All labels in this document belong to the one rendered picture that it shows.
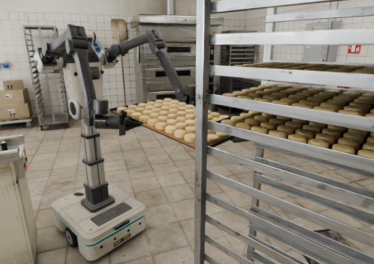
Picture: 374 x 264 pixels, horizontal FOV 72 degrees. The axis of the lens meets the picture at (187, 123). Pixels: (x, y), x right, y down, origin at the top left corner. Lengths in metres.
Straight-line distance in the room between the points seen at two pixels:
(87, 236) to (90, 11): 4.66
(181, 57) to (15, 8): 3.15
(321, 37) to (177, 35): 4.49
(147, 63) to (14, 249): 3.68
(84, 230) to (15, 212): 0.44
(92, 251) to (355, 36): 1.92
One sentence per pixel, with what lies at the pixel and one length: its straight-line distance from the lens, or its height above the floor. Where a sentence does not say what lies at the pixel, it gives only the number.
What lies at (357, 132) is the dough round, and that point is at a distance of 0.91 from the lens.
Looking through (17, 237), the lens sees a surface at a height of 0.33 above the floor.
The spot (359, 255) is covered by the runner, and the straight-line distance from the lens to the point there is 1.33.
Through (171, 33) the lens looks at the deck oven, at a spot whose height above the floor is 1.71.
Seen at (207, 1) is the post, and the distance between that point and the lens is 0.82.
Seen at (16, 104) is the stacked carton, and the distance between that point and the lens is 5.67.
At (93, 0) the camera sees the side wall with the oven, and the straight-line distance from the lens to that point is 5.92.
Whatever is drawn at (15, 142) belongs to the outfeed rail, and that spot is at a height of 0.86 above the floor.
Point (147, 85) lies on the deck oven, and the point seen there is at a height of 0.78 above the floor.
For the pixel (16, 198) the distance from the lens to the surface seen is 1.93.
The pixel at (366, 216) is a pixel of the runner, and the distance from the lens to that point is 1.23.
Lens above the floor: 1.48
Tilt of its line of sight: 17 degrees down
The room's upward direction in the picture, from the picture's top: straight up
